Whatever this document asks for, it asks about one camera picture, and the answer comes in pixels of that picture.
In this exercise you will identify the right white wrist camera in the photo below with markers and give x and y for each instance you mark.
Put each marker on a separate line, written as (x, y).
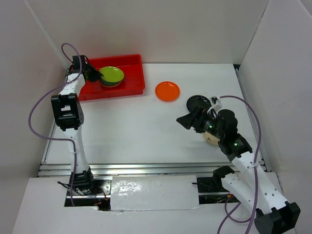
(215, 105)

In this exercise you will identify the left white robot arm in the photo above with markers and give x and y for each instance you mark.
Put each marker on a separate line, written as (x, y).
(69, 118)

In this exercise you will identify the white foil cover panel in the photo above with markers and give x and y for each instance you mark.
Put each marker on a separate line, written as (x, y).
(154, 193)

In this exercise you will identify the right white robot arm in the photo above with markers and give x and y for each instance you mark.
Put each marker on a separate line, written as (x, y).
(270, 211)

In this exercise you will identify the aluminium front rail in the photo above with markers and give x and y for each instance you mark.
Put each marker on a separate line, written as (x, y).
(54, 170)

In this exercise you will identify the orange plate near bin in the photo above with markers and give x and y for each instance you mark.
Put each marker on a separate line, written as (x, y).
(167, 91)

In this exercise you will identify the blue floral plate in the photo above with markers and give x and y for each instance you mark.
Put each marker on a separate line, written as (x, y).
(107, 84)

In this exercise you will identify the lime green plate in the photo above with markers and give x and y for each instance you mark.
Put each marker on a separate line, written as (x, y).
(111, 74)

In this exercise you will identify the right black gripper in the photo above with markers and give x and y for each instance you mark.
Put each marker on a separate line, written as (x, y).
(189, 120)

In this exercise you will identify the red plastic bin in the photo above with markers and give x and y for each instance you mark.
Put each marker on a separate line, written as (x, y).
(132, 84)

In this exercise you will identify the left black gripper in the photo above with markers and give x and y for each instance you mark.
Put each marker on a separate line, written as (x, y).
(96, 74)

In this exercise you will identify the black plate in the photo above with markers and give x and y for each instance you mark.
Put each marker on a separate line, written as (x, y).
(198, 102)

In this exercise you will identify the cream floral plate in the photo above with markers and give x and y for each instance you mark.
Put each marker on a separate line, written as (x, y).
(211, 139)

